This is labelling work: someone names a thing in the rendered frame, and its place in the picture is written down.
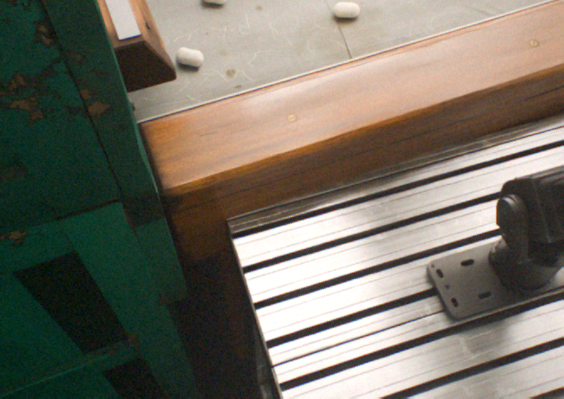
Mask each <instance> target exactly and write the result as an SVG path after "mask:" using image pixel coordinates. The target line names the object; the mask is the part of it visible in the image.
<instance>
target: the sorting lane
mask: <svg viewBox="0 0 564 399"><path fill-rule="evenodd" d="M146 1H147V4H148V5H149V9H150V12H151V13H152V16H153V18H154V21H155V23H156V26H157V28H158V30H159V33H160V35H161V38H162V40H163V41H164V47H165V49H166V52H167V54H168V55H169V56H170V59H171V61H172V63H173V66H174V68H175V72H176V76H177V78H176V80H174V81H169V82H166V83H163V84H159V85H157V86H153V87H148V88H144V89H142V90H138V91H135V92H129V93H128V97H129V101H130V102H133V104H134V106H135V109H136V110H135V111H133V114H134V117H135V119H136V122H137V125H138V127H139V125H140V124H141V123H146V122H148V121H152V120H155V119H158V118H163V117H166V116H169V115H172V114H175V113H180V112H184V111H186V110H190V109H192V108H198V107H201V106H204V105H207V104H210V103H214V102H218V101H221V100H224V99H228V98H230V97H236V96H239V95H242V94H245V93H248V92H253V91H256V90H259V89H262V88H265V87H270V86H273V85H276V84H280V83H282V82H286V81H290V80H294V79H296V78H300V77H303V76H308V75H310V74H314V73H317V72H319V71H324V70H328V69H331V68H333V67H337V66H342V65H345V64H347V63H351V62H354V61H356V60H361V59H365V58H368V57H370V56H374V55H378V54H382V53H384V52H387V51H391V50H395V49H398V48H401V47H405V46H407V45H412V44H415V43H418V42H421V41H424V40H427V39H432V38H435V37H438V36H441V35H444V34H449V33H451V32H455V31H458V30H460V29H465V28H468V27H471V26H474V25H477V24H482V23H485V22H488V21H491V20H494V19H496V18H502V17H504V16H507V15H510V14H513V13H518V12H521V11H524V10H526V9H530V8H534V7H537V6H540V5H543V4H546V3H551V2H554V1H556V0H227V1H226V2H225V3H223V4H218V3H207V2H205V1H204V0H146ZM337 3H356V4H357V5H358V6H359V8H360V12H359V15H358V16H357V17H355V18H339V17H338V16H336V15H335V13H334V7H335V6H336V4H337ZM180 48H187V49H190V50H198V51H200V52H201V53H202V54H203V56H204V61H203V63H202V64H201V65H200V66H190V65H185V64H181V63H180V62H179V61H178V60H177V59H176V58H175V53H176V51H177V50H178V49H180Z"/></svg>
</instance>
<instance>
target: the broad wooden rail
mask: <svg viewBox="0 0 564 399"><path fill-rule="evenodd" d="M562 113H564V0H556V1H554V2H551V3H546V4H543V5H540V6H537V7H534V8H530V9H526V10H524V11H521V12H518V13H513V14H510V15H507V16H504V17H502V18H496V19H494V20H491V21H488V22H485V23H482V24H477V25H474V26H471V27H468V28H465V29H460V30H458V31H455V32H451V33H449V34H444V35H441V36H438V37H435V38H432V39H427V40H424V41H421V42H418V43H415V44H412V45H407V46H405V47H401V48H398V49H395V50H391V51H387V52H384V53H382V54H378V55H374V56H370V57H368V58H365V59H361V60H356V61H354V62H351V63H347V64H345V65H342V66H337V67H333V68H331V69H328V70H324V71H319V72H317V73H314V74H310V75H308V76H303V77H300V78H296V79H294V80H290V81H286V82H282V83H280V84H276V85H273V86H270V87H265V88H262V89H259V90H256V91H253V92H248V93H245V94H242V95H239V96H236V97H230V98H228V99H224V100H221V101H218V102H214V103H210V104H207V105H204V106H201V107H198V108H192V109H190V110H186V111H184V112H180V113H175V114H172V115H169V116H166V117H163V118H158V119H155V120H152V121H148V122H146V123H141V124H140V125H139V127H138V130H139V132H140V135H141V138H142V141H143V144H144V148H145V151H146V155H147V157H148V160H149V164H150V168H151V171H152V174H153V177H154V182H155V185H156V187H157V190H158V194H159V199H160V201H161V205H162V208H163V211H164V216H165V219H166V222H167V224H168V227H169V230H170V234H171V237H172V240H173V243H174V246H175V250H176V253H177V255H178V259H179V262H180V263H181V264H182V265H183V266H184V265H189V264H191V263H194V262H197V261H198V260H203V259H205V258H208V257H211V256H213V255H218V254H220V253H222V252H225V251H228V250H230V249H231V248H230V245H229V243H228V240H227V233H226V227H225V221H227V219H229V218H234V217H236V216H239V215H241V214H244V213H248V212H251V211H253V210H256V209H259V208H261V207H266V206H268V205H271V204H274V203H277V202H282V201H284V200H287V199H290V198H292V197H297V196H299V195H302V194H305V193H307V192H312V191H314V190H317V189H320V188H323V187H325V186H330V185H332V184H335V183H338V182H340V181H345V180H347V179H350V178H353V177H355V176H360V175H362V174H365V173H368V172H370V171H375V170H377V169H380V168H383V167H385V166H388V165H393V164H395V163H398V162H401V161H403V160H408V159H410V158H413V157H416V156H418V155H423V154H425V153H428V152H431V151H433V150H438V149H440V148H443V147H446V146H448V145H451V144H455V143H458V142H462V141H464V140H468V139H473V138H477V137H479V136H483V135H485V134H491V133H494V132H498V131H501V130H504V129H509V128H513V127H516V126H519V125H522V124H525V123H531V122H534V121H537V120H541V119H543V118H549V117H552V116H556V115H558V114H562Z"/></svg>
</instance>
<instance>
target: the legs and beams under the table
mask: <svg viewBox="0 0 564 399"><path fill-rule="evenodd" d="M210 259H211V262H212V265H213V268H214V270H215V274H216V278H217V286H218V289H219V292H220V298H221V303H222V312H223V317H224V322H225V326H226V330H227V338H228V341H227V347H228V350H229V352H230V355H231V357H232V362H233V364H234V367H235V370H242V369H244V368H247V367H249V366H250V358H249V350H248V335H247V326H246V318H245V310H244V301H243V286H242V282H241V280H240V277H239V274H238V269H237V267H236V264H235V261H234V258H233V256H232V251H231V250H228V251H225V252H222V253H220V254H218V255H213V256H211V257H210Z"/></svg>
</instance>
